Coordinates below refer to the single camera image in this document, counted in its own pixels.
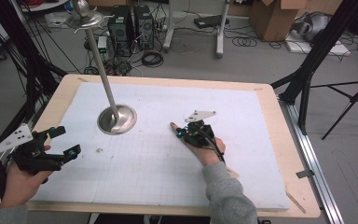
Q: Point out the white stand leg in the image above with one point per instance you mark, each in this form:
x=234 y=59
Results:
x=221 y=34
x=169 y=31

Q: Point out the person's right hand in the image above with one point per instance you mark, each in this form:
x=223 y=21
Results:
x=208 y=154

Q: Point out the black computer tower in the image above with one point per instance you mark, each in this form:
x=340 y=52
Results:
x=120 y=31
x=144 y=26

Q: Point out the aluminium rail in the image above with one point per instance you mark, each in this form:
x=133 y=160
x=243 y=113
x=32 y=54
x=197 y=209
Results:
x=317 y=174

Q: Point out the white flat board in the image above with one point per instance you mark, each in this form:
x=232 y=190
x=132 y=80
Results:
x=323 y=49

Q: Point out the black metal frame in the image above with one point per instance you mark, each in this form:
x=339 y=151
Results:
x=317 y=49

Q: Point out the metal utensil stand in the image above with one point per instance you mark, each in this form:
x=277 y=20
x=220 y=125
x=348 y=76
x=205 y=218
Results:
x=118 y=119

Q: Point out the wooden slotted spatula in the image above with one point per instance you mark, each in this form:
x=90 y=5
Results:
x=174 y=126

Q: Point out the small box with green light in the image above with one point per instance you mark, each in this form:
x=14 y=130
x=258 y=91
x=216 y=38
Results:
x=102 y=43

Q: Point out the flat black device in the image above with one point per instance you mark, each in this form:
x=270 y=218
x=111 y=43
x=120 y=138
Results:
x=211 y=21

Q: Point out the person's left hand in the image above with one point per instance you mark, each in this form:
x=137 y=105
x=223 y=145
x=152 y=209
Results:
x=18 y=186

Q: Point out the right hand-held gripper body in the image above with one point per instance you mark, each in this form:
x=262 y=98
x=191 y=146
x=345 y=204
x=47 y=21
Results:
x=199 y=135

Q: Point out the black tripod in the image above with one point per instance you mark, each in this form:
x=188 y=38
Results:
x=352 y=99

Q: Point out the grey rounded device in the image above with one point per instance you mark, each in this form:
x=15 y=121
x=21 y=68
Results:
x=312 y=26

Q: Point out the cardboard box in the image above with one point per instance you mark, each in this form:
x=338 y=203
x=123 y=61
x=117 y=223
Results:
x=272 y=18

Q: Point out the white grid mat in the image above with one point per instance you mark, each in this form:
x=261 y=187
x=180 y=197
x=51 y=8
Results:
x=130 y=174

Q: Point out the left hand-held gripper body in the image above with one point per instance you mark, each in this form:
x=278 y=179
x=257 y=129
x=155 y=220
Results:
x=32 y=155

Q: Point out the grey metal clamp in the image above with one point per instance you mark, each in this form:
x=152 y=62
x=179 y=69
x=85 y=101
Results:
x=304 y=173

